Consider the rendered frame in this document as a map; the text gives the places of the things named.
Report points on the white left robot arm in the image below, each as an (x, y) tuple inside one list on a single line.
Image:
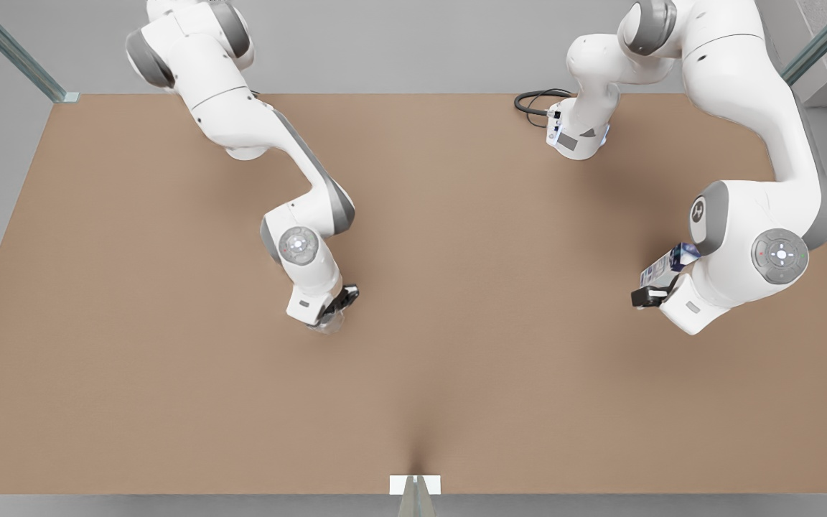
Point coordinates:
[(736, 86)]

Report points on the blue white printed carton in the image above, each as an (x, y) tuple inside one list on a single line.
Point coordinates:
[(665, 265)]

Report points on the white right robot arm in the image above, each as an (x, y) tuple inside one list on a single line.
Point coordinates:
[(241, 118)]

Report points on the clear glass cup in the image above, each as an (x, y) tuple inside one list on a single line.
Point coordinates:
[(329, 323)]

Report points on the silver frame post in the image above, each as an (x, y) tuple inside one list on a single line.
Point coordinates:
[(11, 50), (415, 494), (819, 39)]

